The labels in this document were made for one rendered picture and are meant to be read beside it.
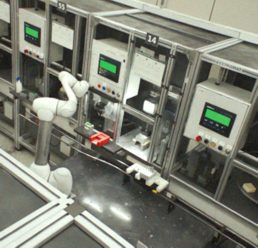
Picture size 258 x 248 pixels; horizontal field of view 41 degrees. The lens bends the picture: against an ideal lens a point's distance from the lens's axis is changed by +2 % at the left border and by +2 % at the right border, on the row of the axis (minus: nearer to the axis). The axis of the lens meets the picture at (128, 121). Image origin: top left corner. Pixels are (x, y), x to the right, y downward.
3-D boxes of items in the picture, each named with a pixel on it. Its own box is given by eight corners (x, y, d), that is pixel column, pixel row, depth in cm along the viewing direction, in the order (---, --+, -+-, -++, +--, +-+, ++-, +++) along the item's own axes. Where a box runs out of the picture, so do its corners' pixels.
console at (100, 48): (85, 85, 334) (90, 39, 313) (105, 80, 355) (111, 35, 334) (118, 101, 314) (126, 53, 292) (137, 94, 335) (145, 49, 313)
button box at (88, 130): (82, 134, 343) (83, 123, 337) (88, 131, 349) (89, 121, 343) (88, 137, 339) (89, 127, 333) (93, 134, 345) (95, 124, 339)
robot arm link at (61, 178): (68, 199, 284) (71, 178, 273) (47, 195, 284) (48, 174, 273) (73, 186, 298) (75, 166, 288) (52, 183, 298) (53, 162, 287)
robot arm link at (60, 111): (77, 99, 278) (61, 96, 278) (73, 107, 262) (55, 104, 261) (76, 114, 283) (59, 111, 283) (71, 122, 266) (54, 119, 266)
